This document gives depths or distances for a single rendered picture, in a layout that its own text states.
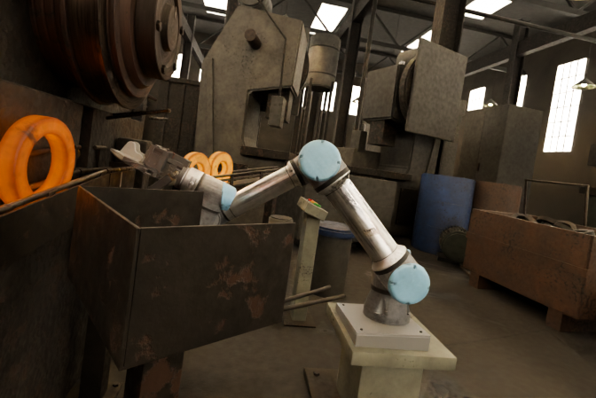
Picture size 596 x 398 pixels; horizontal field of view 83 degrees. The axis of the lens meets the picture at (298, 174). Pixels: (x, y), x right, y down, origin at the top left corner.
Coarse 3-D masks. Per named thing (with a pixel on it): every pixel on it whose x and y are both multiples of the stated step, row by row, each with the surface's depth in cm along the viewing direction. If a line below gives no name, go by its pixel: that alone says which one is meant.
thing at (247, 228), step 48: (96, 192) 51; (144, 192) 56; (192, 192) 62; (96, 240) 40; (144, 240) 31; (192, 240) 35; (240, 240) 39; (288, 240) 44; (96, 288) 39; (144, 288) 32; (192, 288) 36; (240, 288) 40; (144, 336) 33; (192, 336) 36; (144, 384) 46
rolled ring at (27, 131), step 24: (24, 120) 58; (48, 120) 61; (0, 144) 55; (24, 144) 56; (72, 144) 70; (0, 168) 54; (24, 168) 57; (72, 168) 72; (0, 192) 56; (24, 192) 58
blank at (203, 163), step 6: (186, 156) 133; (192, 156) 133; (198, 156) 136; (204, 156) 139; (192, 162) 134; (198, 162) 136; (204, 162) 140; (198, 168) 141; (204, 168) 140; (210, 168) 144
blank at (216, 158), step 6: (210, 156) 146; (216, 156) 146; (222, 156) 149; (228, 156) 153; (210, 162) 144; (216, 162) 146; (222, 162) 153; (228, 162) 154; (216, 168) 147; (222, 168) 155; (228, 168) 154; (210, 174) 144; (216, 174) 148; (222, 174) 153
